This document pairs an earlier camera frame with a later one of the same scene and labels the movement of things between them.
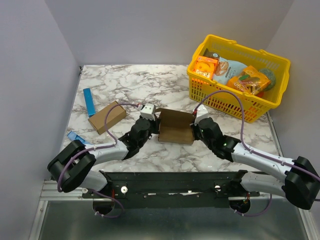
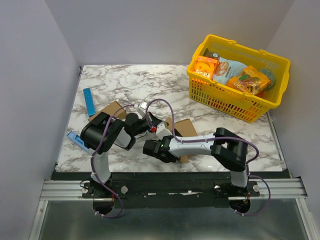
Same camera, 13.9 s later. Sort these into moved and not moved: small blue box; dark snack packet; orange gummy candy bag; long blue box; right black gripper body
Moved: right black gripper body
Not moved: dark snack packet; small blue box; long blue box; orange gummy candy bag
